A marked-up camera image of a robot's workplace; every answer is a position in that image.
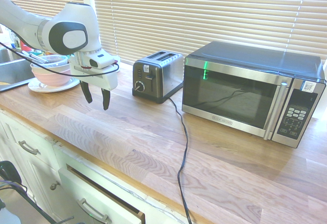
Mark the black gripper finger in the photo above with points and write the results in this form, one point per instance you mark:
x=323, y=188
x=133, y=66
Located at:
x=87, y=92
x=106, y=100

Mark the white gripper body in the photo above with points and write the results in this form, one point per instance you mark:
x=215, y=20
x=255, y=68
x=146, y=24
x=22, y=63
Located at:
x=102, y=78

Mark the silver two-slot toaster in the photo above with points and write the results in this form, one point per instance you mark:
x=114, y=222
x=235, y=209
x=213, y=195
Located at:
x=166, y=78

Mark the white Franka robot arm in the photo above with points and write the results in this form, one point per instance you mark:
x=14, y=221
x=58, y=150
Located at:
x=23, y=27

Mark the white plate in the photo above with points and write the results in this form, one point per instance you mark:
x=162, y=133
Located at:
x=71, y=84

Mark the pink bowl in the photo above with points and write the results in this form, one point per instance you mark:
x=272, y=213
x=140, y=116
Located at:
x=53, y=79

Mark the clear glass bowl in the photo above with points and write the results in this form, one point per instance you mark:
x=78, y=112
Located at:
x=57, y=60

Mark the cream bowl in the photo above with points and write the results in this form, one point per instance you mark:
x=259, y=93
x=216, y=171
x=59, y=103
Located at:
x=41, y=68

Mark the silver utensil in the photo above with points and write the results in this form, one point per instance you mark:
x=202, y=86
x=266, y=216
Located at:
x=38, y=57
x=30, y=56

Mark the red bottle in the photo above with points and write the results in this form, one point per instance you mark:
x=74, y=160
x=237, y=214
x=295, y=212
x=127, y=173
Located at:
x=25, y=47

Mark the stainless steel sink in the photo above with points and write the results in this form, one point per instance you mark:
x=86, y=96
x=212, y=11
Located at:
x=12, y=71

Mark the white kitchen cabinet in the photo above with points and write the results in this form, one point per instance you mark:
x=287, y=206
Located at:
x=38, y=168

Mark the white open drawer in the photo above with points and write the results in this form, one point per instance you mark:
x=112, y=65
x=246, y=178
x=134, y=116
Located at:
x=84, y=190

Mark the silver cabinet knob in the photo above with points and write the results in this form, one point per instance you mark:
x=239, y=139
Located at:
x=54, y=185

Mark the wide beige window blind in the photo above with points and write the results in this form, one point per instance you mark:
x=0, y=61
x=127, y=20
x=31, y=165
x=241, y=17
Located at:
x=204, y=12

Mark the stainless steel black microwave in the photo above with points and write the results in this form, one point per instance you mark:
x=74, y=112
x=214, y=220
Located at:
x=230, y=96

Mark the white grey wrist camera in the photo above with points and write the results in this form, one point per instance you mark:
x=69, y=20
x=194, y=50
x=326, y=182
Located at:
x=101, y=59

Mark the black camera stand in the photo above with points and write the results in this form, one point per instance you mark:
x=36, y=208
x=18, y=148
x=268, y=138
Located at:
x=10, y=173

